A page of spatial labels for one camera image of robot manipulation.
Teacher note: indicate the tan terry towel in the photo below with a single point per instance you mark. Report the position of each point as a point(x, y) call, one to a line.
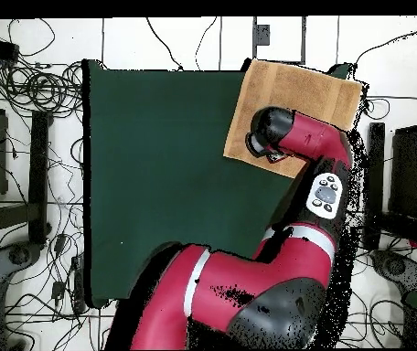
point(296, 87)

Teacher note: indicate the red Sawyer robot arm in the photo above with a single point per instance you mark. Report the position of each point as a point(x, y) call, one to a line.
point(311, 139)

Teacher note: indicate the black metal stand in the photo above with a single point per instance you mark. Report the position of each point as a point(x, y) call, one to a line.
point(375, 146)
point(38, 164)

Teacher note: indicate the dark green table cloth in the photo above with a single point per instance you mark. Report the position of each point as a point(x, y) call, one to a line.
point(157, 182)

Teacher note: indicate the small grey box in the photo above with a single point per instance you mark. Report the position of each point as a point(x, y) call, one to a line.
point(262, 34)

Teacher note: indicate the grey chair base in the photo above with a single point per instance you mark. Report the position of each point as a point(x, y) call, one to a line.
point(18, 256)
point(398, 267)

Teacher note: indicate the grey rectangular floor frame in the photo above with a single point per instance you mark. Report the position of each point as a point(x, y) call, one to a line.
point(254, 40)

